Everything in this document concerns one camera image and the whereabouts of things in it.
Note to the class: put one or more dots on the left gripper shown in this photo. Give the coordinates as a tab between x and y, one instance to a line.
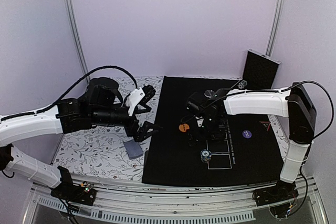
140	135

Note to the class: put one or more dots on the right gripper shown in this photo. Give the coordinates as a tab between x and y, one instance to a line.
196	135

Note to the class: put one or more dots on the blue white chip stack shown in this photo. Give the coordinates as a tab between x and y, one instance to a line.
205	156

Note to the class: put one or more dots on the orange big blind button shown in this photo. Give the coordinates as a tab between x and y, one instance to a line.
184	127

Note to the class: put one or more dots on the black dealer button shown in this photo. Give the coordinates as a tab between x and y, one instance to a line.
209	93

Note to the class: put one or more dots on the purple small blind button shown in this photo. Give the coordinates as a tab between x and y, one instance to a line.
246	134

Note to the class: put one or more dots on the triangular all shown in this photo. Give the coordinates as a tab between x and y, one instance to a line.
266	125

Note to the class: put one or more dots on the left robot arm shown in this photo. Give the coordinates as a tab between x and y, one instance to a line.
101	105

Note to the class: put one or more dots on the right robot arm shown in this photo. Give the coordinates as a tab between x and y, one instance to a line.
292	103

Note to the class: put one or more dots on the blue card deck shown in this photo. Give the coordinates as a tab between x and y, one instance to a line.
133	149

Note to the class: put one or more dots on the black poker mat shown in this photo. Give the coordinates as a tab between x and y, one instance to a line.
235	161

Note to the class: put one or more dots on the floral tablecloth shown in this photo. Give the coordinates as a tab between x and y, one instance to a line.
100	152

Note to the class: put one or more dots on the left chip stack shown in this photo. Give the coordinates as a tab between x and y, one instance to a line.
242	85

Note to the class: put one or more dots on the aluminium poker chip case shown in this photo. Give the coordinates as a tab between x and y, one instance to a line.
259	71

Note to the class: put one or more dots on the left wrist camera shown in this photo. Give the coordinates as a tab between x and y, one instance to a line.
139	96

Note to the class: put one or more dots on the aluminium front rail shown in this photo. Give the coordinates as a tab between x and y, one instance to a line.
126	201

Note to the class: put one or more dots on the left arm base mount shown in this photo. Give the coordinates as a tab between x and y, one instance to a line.
83	194

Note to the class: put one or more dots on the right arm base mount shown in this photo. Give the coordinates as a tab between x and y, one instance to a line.
281	191

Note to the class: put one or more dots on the left aluminium post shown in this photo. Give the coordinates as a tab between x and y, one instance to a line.
75	35

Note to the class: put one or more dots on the aluminium post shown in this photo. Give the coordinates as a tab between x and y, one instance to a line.
274	27
75	35

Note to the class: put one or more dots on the right aluminium post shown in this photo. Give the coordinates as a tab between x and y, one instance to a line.
274	27

